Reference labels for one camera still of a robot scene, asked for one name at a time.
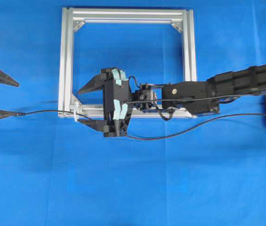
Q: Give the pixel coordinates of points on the silver aluminium extrusion frame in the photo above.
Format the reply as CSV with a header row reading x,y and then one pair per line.
x,y
154,45

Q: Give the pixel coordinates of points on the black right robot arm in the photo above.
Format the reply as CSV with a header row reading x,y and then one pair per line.
x,y
197,97

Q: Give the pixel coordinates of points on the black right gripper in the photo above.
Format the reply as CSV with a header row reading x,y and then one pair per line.
x,y
116,95

